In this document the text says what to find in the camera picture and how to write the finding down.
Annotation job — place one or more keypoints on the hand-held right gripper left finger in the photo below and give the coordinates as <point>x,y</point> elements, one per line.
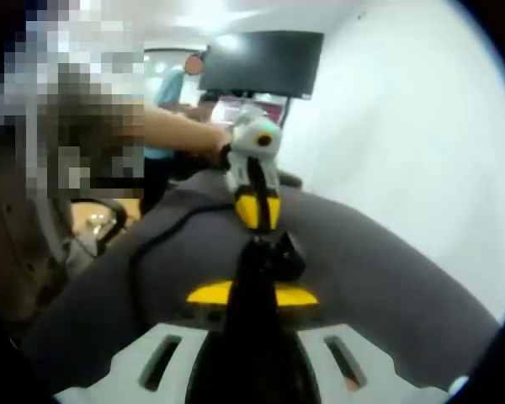
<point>151,366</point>

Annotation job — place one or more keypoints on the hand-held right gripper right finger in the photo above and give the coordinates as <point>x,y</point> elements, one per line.
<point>362,366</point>

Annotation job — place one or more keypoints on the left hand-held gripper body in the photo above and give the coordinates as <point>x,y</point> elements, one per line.
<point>246,134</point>

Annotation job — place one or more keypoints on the black charging case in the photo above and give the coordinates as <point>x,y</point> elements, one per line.
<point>286,261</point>

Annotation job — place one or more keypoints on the person's left hand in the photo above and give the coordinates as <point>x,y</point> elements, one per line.
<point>226,157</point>

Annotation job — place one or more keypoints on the purple-lit computer screen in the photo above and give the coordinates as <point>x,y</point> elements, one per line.
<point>231,111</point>

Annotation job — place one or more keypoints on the black keyboard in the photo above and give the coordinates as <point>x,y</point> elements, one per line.
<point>290,179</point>

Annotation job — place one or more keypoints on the black monitor stand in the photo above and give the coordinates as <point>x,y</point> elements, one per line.
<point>287,111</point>

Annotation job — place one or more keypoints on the black office chair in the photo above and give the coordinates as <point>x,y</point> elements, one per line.
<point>118,210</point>

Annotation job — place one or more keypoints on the person in olive shirt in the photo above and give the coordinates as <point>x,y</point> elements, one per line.
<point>17,261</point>

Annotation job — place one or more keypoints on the black wall monitor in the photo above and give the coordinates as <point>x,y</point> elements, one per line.
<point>261,63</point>

